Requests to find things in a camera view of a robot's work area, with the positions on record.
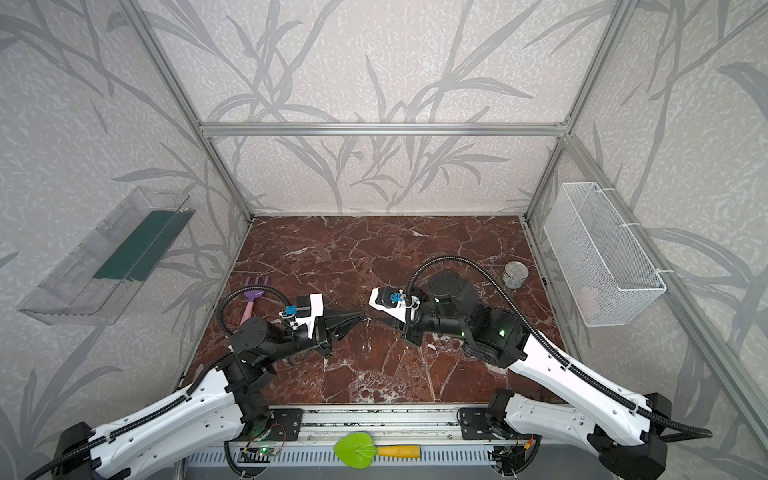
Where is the left circuit board with wires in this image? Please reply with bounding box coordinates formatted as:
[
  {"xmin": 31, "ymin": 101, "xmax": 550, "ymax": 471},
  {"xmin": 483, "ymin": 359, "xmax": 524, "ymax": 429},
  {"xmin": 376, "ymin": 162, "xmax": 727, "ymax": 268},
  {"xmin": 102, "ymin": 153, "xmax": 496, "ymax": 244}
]
[{"xmin": 235, "ymin": 423, "xmax": 286, "ymax": 463}]

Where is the green yellow toy shovel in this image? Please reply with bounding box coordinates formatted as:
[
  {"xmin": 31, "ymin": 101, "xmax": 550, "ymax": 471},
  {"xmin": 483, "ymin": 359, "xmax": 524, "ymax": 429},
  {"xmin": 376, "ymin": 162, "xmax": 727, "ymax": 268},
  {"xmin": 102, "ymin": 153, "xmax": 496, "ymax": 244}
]
[{"xmin": 333, "ymin": 432, "xmax": 421, "ymax": 470}]

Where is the circuit board with wires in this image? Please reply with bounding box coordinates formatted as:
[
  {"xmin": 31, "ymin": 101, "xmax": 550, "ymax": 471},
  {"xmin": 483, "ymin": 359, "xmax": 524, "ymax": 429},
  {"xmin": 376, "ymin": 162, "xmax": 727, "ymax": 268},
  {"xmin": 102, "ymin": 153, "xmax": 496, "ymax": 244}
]
[
  {"xmin": 235, "ymin": 423, "xmax": 286, "ymax": 463},
  {"xmin": 488, "ymin": 435, "xmax": 541, "ymax": 478}
]

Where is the purple pink toy rake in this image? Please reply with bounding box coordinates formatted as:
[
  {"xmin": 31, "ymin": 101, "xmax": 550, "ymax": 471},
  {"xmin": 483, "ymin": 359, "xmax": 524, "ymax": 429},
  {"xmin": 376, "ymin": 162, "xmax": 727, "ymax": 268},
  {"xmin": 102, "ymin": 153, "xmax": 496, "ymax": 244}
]
[{"xmin": 240, "ymin": 275, "xmax": 269, "ymax": 323}]

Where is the right circuit board with wires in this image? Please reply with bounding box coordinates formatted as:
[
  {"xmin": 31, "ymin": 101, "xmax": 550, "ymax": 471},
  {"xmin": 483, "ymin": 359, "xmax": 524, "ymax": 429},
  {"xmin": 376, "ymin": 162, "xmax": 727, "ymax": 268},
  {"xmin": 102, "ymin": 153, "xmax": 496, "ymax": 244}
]
[{"xmin": 488, "ymin": 435, "xmax": 541, "ymax": 478}]

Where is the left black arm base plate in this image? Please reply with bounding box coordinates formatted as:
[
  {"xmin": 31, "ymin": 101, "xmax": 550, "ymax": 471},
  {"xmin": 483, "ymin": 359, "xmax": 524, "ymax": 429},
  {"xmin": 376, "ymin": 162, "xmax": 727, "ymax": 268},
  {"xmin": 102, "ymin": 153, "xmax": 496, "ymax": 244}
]
[{"xmin": 253, "ymin": 408, "xmax": 304, "ymax": 443}]

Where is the aluminium front rail frame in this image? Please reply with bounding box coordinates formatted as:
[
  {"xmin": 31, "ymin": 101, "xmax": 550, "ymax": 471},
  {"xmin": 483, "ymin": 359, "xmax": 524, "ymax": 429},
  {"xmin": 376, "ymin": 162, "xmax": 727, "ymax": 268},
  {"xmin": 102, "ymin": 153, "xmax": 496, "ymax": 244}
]
[{"xmin": 143, "ymin": 403, "xmax": 631, "ymax": 448}]

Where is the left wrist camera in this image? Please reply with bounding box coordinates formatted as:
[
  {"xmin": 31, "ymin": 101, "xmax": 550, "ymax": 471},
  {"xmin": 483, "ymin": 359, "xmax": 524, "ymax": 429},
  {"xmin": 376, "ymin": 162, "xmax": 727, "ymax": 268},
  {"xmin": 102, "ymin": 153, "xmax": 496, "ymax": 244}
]
[{"xmin": 280, "ymin": 293, "xmax": 324, "ymax": 339}]

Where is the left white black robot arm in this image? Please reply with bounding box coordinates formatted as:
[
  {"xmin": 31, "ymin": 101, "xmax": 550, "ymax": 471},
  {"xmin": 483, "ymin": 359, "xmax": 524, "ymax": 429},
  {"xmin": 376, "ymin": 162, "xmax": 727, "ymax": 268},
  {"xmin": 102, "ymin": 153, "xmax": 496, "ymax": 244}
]
[{"xmin": 50, "ymin": 312, "xmax": 365, "ymax": 479}]

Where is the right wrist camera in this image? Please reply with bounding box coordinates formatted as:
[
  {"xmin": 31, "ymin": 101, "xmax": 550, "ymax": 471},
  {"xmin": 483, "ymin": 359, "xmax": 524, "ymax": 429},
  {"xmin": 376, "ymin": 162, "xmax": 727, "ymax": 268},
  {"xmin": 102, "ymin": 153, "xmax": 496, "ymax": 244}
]
[{"xmin": 369, "ymin": 286, "xmax": 421, "ymax": 325}]

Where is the small grey metal cup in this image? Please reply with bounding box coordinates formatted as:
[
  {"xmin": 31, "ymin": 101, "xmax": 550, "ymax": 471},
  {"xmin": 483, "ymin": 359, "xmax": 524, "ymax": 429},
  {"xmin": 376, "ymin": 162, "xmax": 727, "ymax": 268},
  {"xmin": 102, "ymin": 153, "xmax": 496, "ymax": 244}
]
[{"xmin": 502, "ymin": 261, "xmax": 530, "ymax": 290}]

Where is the white wire mesh basket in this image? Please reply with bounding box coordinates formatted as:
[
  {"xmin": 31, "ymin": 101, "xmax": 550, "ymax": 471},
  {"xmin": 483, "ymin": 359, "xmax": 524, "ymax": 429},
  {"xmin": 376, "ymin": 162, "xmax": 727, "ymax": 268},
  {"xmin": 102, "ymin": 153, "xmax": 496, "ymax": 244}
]
[{"xmin": 544, "ymin": 182, "xmax": 667, "ymax": 327}]

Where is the left black corrugated cable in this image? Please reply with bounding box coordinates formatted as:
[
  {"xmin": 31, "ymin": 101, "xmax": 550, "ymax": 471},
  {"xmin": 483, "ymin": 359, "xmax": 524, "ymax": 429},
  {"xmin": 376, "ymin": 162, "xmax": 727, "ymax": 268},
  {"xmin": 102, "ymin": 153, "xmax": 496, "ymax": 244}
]
[{"xmin": 23, "ymin": 284, "xmax": 293, "ymax": 480}]

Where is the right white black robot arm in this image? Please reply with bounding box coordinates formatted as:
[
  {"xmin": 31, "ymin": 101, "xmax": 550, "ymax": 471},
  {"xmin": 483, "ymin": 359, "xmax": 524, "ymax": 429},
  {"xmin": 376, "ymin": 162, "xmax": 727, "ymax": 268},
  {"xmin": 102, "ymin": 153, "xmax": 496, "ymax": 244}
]
[{"xmin": 369, "ymin": 270, "xmax": 671, "ymax": 479}]

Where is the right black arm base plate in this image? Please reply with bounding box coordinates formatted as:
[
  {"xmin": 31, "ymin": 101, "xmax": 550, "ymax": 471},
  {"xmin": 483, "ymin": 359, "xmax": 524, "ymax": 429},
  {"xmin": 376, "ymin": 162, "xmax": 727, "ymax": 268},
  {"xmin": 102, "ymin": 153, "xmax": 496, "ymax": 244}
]
[{"xmin": 456, "ymin": 407, "xmax": 513, "ymax": 440}]

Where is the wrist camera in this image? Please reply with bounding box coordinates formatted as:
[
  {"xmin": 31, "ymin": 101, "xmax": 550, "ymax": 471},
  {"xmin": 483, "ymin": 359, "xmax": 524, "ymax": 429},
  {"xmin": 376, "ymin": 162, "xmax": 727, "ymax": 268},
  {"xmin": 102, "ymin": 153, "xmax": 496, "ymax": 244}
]
[
  {"xmin": 369, "ymin": 286, "xmax": 421, "ymax": 325},
  {"xmin": 280, "ymin": 293, "xmax": 324, "ymax": 339}
]

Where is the clear plastic wall shelf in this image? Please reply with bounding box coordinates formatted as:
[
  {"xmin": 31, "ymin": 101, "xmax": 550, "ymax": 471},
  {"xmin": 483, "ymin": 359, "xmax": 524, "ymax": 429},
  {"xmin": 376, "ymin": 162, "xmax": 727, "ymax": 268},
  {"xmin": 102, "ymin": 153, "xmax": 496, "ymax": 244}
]
[{"xmin": 18, "ymin": 187, "xmax": 195, "ymax": 326}]

